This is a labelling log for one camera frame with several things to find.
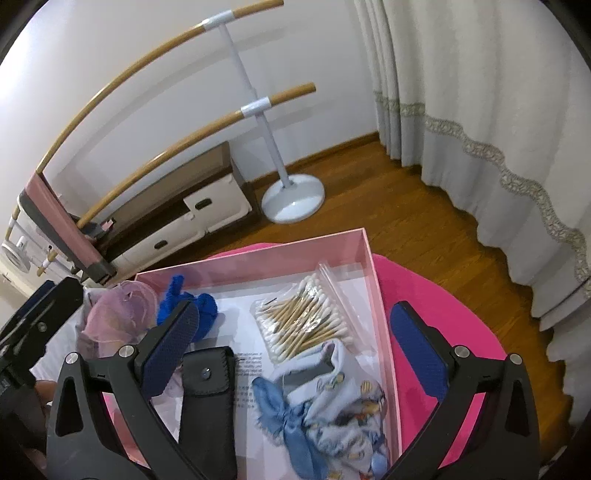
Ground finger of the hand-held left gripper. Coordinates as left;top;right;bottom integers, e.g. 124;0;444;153
7;281;58;326
14;276;85;357

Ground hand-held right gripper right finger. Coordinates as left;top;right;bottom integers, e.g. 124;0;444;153
390;301;541;480

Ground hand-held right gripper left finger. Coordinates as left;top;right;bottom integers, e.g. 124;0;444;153
46;300;208;480

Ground royal blue knitted cloth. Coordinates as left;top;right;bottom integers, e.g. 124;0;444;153
156;274;219;342

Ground pink mesh pouch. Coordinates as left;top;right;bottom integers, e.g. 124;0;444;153
76;281;158;358

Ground black leather case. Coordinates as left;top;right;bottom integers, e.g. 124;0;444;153
178;346;238;480

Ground white printed baby cloth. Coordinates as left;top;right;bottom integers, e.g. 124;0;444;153
277;340;389;480

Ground bag of cotton swabs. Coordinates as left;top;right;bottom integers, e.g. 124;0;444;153
249;262;358;363

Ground blue denim bow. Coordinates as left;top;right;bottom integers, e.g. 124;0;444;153
252;376;326;480

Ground pink cardboard box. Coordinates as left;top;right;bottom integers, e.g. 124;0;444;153
99;227;402;480

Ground person's left hand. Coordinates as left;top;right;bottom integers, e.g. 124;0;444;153
34;381;59;409

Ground bright pink tablecloth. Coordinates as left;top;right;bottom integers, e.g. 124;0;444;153
102;242;506;472

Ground pink and grey mat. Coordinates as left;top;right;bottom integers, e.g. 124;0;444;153
18;172;116;283

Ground brown and white low cabinet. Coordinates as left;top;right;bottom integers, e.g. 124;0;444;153
69;141;262;278

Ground white barre stand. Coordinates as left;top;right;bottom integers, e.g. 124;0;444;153
203;11;326;225

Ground cream curtain with lace trim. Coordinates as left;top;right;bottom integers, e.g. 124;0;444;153
353;0;591;430

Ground short wooden barre rail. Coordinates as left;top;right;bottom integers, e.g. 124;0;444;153
9;83;316;234

